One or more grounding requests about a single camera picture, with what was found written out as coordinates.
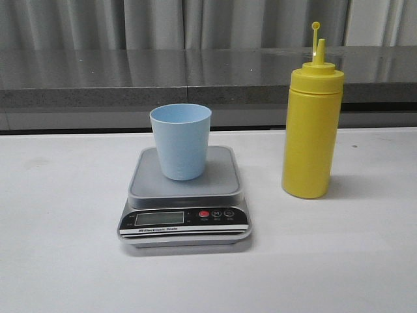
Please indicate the light blue plastic cup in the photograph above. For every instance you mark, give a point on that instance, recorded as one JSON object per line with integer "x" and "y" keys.
{"x": 181, "y": 134}

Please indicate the yellow squeeze bottle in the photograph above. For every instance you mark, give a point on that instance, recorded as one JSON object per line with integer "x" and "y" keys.
{"x": 314, "y": 104}

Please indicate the silver digital kitchen scale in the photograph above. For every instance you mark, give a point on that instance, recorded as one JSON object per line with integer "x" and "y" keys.
{"x": 203, "y": 215}

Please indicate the grey curtain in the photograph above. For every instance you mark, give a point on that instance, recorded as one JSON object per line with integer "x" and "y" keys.
{"x": 177, "y": 25}

